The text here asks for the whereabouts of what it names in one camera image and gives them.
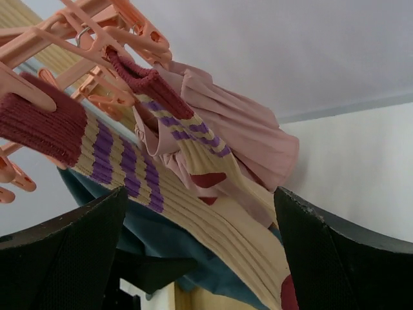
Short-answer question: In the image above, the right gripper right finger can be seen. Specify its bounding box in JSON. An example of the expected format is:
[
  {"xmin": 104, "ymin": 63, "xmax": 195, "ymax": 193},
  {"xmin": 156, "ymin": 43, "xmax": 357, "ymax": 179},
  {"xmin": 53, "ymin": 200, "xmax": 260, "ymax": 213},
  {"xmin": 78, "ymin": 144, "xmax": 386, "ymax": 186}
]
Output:
[{"xmin": 274, "ymin": 187, "xmax": 412, "ymax": 309}]

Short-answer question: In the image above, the red purple striped sock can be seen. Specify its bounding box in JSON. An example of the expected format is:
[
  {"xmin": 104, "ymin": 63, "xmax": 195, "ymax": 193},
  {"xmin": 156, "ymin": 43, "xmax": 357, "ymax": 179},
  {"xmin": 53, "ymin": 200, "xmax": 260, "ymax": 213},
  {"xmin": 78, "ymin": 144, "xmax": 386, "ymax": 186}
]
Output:
[
  {"xmin": 106, "ymin": 48, "xmax": 276, "ymax": 228},
  {"xmin": 1, "ymin": 83, "xmax": 296, "ymax": 309}
]

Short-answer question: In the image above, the pink round clip hanger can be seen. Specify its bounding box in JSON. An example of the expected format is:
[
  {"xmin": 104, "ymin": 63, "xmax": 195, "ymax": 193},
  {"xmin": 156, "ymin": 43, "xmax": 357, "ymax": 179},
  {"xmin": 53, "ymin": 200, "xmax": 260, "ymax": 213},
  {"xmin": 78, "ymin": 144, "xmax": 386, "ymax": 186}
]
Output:
[{"xmin": 1, "ymin": 1, "xmax": 172, "ymax": 192}]

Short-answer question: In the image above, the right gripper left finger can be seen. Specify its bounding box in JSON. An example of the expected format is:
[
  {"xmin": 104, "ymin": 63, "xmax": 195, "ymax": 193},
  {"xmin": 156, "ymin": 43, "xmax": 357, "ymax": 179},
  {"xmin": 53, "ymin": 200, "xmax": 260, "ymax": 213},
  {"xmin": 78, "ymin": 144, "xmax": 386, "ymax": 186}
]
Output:
[{"xmin": 1, "ymin": 188, "xmax": 127, "ymax": 309}]

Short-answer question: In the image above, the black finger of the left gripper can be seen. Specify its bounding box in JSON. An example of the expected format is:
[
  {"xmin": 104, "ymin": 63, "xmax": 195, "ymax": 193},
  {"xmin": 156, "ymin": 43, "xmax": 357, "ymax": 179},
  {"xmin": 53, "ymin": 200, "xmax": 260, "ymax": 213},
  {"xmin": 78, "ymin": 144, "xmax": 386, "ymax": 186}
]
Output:
[{"xmin": 114, "ymin": 249, "xmax": 197, "ymax": 294}]

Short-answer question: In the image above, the pink cloth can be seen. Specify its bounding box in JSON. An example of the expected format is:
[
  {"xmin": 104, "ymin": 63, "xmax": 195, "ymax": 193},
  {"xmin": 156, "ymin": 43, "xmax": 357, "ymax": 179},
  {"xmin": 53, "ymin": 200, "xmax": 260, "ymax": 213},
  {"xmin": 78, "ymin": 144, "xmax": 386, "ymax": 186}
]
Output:
[{"xmin": 133, "ymin": 62, "xmax": 299, "ymax": 197}]

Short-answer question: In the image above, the wooden hanging rack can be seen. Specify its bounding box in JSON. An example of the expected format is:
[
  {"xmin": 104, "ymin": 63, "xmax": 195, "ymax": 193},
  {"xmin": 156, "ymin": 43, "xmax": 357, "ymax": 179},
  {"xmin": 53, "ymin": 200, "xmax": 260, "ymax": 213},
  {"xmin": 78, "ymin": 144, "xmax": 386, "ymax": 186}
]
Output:
[{"xmin": 1, "ymin": 1, "xmax": 245, "ymax": 309}]

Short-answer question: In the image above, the blue cloth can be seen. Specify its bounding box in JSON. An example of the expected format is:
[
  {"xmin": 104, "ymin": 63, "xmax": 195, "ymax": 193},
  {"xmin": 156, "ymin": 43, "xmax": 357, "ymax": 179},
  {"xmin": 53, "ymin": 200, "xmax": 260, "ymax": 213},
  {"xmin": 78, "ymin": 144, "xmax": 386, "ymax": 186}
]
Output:
[{"xmin": 56, "ymin": 166, "xmax": 285, "ymax": 310}]

